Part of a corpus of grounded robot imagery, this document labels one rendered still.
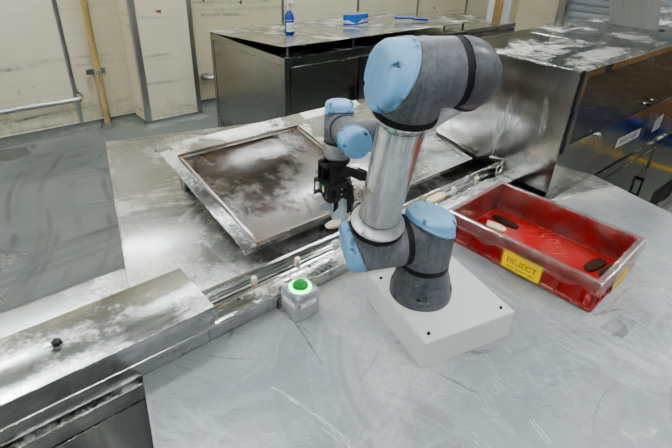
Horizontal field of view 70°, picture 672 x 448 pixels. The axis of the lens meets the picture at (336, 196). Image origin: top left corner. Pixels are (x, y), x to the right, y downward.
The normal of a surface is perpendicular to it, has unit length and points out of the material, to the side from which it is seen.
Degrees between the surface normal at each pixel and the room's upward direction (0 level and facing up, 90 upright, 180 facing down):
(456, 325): 0
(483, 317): 0
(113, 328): 0
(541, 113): 90
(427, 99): 105
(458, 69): 70
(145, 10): 90
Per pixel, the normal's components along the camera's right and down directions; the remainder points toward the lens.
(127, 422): 0.65, 0.40
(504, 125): -0.77, 0.29
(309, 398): 0.04, -0.88
